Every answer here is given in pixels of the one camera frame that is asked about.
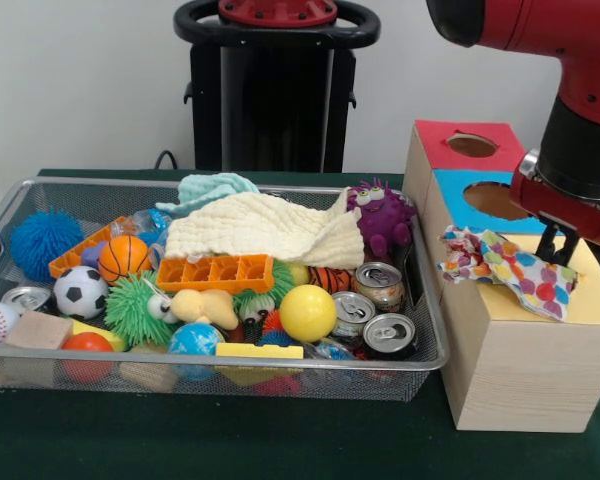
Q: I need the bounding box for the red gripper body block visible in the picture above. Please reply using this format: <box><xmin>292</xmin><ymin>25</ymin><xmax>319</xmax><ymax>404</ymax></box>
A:
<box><xmin>509</xmin><ymin>169</ymin><xmax>600</xmax><ymax>249</ymax></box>

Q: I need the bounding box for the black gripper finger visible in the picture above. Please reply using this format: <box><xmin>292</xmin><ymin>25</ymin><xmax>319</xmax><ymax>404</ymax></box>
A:
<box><xmin>552</xmin><ymin>229</ymin><xmax>579</xmax><ymax>267</ymax></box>
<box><xmin>535</xmin><ymin>220</ymin><xmax>559</xmax><ymax>262</ymax></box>

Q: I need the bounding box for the polka dot paper wrapper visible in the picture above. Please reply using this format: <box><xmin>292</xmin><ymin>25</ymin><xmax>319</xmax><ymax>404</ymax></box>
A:
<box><xmin>438</xmin><ymin>224</ymin><xmax>580</xmax><ymax>322</ymax></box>

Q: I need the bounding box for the purple spiky ball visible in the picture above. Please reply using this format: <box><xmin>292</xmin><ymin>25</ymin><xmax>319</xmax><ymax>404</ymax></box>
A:
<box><xmin>346</xmin><ymin>177</ymin><xmax>418</xmax><ymax>259</ymax></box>

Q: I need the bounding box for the cream knitted cloth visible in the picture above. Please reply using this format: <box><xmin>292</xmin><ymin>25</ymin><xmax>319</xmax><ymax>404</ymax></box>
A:
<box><xmin>163</xmin><ymin>188</ymin><xmax>366</xmax><ymax>271</ymax></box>

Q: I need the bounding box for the wooden box with three holes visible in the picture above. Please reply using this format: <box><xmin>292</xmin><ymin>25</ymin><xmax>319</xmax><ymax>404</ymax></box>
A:
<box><xmin>402</xmin><ymin>119</ymin><xmax>600</xmax><ymax>434</ymax></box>

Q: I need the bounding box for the yellow smooth ball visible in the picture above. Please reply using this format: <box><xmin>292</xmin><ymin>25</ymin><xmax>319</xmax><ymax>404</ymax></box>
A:
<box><xmin>279</xmin><ymin>284</ymin><xmax>338</xmax><ymax>344</ymax></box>

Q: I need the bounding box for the dark green table cloth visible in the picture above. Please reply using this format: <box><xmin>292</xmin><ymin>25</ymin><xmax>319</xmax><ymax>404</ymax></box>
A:
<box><xmin>0</xmin><ymin>168</ymin><xmax>600</xmax><ymax>480</ymax></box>

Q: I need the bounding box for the small orange basketball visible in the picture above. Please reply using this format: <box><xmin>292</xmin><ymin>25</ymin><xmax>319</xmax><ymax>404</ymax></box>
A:
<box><xmin>98</xmin><ymin>234</ymin><xmax>154</xmax><ymax>286</ymax></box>

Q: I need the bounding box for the green spiky ball with eyes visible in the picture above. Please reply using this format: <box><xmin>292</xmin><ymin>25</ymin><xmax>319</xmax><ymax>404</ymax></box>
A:
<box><xmin>103</xmin><ymin>277</ymin><xmax>181</xmax><ymax>350</ymax></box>

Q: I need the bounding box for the small soccer ball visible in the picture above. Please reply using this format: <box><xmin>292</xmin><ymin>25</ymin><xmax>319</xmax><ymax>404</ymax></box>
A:
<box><xmin>53</xmin><ymin>265</ymin><xmax>110</xmax><ymax>322</ymax></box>

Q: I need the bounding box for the orange red ball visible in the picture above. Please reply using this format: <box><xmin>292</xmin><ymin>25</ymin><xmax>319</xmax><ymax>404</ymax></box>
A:
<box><xmin>60</xmin><ymin>331</ymin><xmax>115</xmax><ymax>385</ymax></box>

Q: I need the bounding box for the blue spiky ball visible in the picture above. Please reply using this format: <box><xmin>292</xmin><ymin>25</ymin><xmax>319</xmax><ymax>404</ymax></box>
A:
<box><xmin>9</xmin><ymin>208</ymin><xmax>85</xmax><ymax>284</ymax></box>

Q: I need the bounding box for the shallow wire mesh bin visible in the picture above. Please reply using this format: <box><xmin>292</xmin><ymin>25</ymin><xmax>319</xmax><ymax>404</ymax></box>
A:
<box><xmin>0</xmin><ymin>176</ymin><xmax>451</xmax><ymax>403</ymax></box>

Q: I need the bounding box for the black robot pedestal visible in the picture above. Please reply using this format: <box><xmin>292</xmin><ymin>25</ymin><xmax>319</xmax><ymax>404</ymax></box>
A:
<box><xmin>173</xmin><ymin>0</ymin><xmax>381</xmax><ymax>174</ymax></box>

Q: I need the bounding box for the black looped cable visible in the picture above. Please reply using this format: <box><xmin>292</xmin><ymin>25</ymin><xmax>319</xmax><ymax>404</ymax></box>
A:
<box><xmin>153</xmin><ymin>148</ymin><xmax>181</xmax><ymax>171</ymax></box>

